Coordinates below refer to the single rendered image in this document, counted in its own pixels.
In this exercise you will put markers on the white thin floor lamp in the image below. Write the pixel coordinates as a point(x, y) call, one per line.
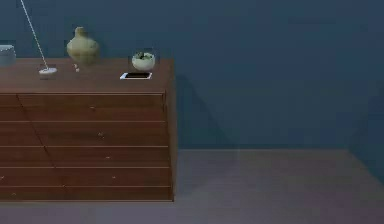
point(47, 69)

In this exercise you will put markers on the pale grey round container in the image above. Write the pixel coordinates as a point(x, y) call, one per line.
point(6, 55)

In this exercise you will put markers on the brown wooden chest of drawers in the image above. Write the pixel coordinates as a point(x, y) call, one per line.
point(100, 133)

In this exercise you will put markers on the olive green round vase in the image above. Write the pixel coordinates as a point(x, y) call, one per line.
point(82, 48)

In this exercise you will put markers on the white bowl with plant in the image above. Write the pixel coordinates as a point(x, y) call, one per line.
point(143, 62)

